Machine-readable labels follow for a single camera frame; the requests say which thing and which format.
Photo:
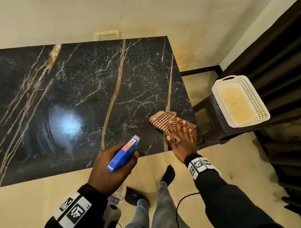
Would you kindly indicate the blue spray bottle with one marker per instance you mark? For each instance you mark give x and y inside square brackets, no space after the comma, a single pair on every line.
[120,157]

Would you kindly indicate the person's left hand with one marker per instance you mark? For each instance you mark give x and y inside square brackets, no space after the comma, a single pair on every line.
[105,171]

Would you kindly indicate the white right wrist marker band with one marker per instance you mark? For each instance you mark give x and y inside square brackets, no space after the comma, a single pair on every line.
[200,165]

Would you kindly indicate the dark plastic stool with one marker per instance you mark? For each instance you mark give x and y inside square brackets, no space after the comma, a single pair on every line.
[215,126]

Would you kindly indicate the brown checkered cloth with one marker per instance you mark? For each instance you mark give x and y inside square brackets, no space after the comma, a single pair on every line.
[161,119]

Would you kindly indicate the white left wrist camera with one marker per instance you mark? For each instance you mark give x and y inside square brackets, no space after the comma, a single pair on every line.
[113,215]

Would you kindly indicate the white perforated plastic basket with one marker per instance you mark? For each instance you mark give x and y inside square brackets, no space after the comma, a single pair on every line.
[237,105]

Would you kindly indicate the person's left leg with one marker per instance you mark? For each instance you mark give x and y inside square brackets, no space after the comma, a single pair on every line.
[140,211]

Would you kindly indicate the dark curtain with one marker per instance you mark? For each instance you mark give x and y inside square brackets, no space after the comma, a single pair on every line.
[277,58]

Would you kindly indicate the person's leg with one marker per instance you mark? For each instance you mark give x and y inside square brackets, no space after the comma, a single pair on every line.
[140,211]
[164,204]

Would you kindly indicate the white wrist marker band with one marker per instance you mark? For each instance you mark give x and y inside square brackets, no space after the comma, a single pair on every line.
[75,211]
[200,165]

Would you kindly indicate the person's right hand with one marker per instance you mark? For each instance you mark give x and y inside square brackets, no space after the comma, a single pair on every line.
[183,145]

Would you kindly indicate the black marble table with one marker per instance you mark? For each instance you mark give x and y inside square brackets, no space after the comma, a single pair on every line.
[70,82]

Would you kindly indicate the person's left forearm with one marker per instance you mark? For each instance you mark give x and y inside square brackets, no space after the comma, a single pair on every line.
[94,202]

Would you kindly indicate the dark skirting board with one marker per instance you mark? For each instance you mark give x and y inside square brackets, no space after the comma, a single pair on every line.
[200,70]

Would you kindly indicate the white left wrist marker band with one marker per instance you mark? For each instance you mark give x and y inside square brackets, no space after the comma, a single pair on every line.
[75,211]

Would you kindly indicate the person's right leg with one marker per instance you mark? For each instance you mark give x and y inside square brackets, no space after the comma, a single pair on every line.
[164,204]

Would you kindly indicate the white wall socket plate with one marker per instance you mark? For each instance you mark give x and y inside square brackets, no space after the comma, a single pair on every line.
[107,35]

